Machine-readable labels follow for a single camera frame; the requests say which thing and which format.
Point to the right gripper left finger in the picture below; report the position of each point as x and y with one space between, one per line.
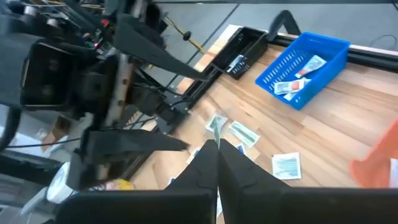
202 168

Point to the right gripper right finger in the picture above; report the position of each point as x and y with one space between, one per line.
239 171

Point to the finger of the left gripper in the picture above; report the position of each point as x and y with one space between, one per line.
130 143
143 43

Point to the white packet red square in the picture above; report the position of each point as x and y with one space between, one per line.
289 87
290 96
311 65

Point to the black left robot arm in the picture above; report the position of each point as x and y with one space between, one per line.
14 68

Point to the black round knob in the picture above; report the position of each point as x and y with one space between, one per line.
186 35

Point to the white packet dark print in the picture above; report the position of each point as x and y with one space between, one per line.
216 122

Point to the white tub yellow label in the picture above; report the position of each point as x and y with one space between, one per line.
59 186

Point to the black mesh basket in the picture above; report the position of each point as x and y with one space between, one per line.
248 40

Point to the black desk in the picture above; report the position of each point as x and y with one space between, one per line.
25 165

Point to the orange plastic bin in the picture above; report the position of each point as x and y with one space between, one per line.
379 155

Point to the blue plastic bin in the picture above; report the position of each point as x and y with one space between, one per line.
335 49

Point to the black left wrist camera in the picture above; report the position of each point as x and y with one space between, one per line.
46 74

